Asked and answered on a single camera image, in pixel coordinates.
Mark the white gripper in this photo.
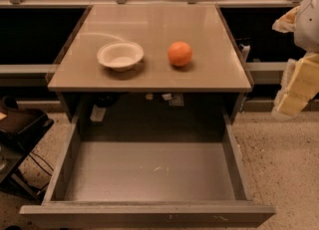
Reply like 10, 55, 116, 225
271, 0, 319, 121

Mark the orange fruit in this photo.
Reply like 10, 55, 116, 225
167, 42, 192, 67

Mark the grey cabinet with top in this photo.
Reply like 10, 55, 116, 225
49, 3, 252, 142

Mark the open grey top drawer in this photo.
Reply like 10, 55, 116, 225
20, 112, 275, 229

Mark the white paper bowl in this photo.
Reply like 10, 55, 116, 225
97, 41, 144, 72

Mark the white paper label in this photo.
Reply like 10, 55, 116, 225
90, 106, 106, 122

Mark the black tray stand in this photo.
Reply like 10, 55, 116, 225
0, 97, 54, 200

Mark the black floor cable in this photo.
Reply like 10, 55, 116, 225
27, 150, 55, 178

